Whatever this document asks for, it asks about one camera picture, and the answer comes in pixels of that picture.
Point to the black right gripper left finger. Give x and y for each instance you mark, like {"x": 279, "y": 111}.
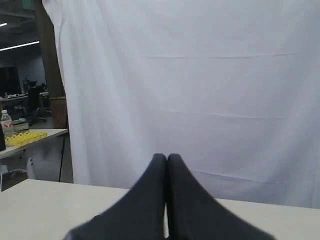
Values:
{"x": 138, "y": 215}

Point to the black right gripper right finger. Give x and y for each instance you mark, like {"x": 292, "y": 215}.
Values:
{"x": 193, "y": 214}

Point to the white side table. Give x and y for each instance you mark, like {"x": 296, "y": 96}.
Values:
{"x": 41, "y": 159}

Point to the white backdrop curtain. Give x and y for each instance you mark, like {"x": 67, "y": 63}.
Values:
{"x": 233, "y": 86}

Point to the yellow plastic parts pile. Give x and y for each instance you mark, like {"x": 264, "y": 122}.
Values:
{"x": 24, "y": 138}

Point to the brown wooden pillar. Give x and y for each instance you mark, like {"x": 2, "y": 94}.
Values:
{"x": 56, "y": 91}

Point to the stacked books on table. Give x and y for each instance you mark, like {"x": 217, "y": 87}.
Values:
{"x": 20, "y": 125}

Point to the black box on table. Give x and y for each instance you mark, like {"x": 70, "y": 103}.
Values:
{"x": 2, "y": 140}

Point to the black office chair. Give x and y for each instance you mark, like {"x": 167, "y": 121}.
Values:
{"x": 33, "y": 110}

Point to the clear plastic water bottle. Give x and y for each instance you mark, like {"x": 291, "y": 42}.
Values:
{"x": 6, "y": 124}

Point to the background office desk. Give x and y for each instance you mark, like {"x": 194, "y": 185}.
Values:
{"x": 20, "y": 102}

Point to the black monitor screen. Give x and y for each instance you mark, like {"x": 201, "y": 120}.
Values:
{"x": 9, "y": 81}

